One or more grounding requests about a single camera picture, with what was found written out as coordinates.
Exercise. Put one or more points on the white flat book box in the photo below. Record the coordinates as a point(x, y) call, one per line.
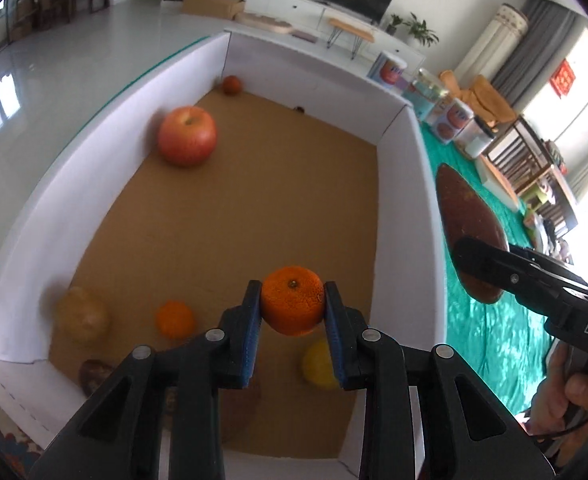
point(499, 186)

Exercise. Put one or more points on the clear glass jar blue label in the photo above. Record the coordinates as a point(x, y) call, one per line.
point(424, 92)

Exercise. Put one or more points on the green tablecloth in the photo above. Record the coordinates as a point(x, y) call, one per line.
point(504, 342)

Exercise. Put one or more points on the large brown sweet potato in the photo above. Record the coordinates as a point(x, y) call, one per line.
point(465, 214)

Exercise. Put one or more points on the clear jar black lid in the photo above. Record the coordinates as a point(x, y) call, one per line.
point(474, 138)

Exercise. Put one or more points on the red label can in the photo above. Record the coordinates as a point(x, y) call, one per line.
point(451, 121)
point(388, 70)

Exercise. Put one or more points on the orange tangerine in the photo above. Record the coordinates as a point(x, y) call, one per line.
point(292, 300)
point(175, 321)

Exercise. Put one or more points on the yellow lemon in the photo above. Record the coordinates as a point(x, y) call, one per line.
point(317, 367)

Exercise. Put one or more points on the wooden chair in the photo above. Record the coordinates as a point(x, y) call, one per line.
point(525, 160)

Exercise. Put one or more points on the person's right hand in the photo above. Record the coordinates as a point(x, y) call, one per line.
point(555, 394)

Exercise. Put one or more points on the small wooden side table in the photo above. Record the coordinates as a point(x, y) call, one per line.
point(359, 36)

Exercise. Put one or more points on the potted green plant right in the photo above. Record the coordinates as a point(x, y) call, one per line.
point(420, 32)

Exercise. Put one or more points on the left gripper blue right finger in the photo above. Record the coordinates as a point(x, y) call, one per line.
point(467, 432)

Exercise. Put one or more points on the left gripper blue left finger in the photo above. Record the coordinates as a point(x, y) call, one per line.
point(116, 433)

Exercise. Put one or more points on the green-brown pear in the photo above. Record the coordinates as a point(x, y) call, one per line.
point(82, 316)

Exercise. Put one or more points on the cardboard box on floor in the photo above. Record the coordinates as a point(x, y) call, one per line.
point(224, 9)

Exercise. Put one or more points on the red apple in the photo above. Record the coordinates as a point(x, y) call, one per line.
point(187, 136)

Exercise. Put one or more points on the orange cushion lounge chair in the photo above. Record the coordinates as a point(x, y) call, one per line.
point(483, 99)

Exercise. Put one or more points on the dark brown wrinkled fruit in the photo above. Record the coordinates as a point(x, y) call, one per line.
point(92, 375)

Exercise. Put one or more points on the white cardboard box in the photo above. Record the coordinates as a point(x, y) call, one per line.
point(313, 166)

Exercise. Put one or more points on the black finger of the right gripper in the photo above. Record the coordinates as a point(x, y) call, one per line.
point(537, 281)

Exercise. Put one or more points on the left red label can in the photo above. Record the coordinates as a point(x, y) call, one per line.
point(388, 70)

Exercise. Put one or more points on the small red fruit in corner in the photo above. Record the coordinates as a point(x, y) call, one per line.
point(231, 85)

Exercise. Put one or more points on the right red label can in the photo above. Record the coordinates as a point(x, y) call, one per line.
point(451, 121)

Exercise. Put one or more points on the red wall decoration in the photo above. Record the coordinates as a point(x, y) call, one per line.
point(562, 79)

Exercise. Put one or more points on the white tv cabinet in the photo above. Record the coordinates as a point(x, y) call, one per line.
point(316, 19)

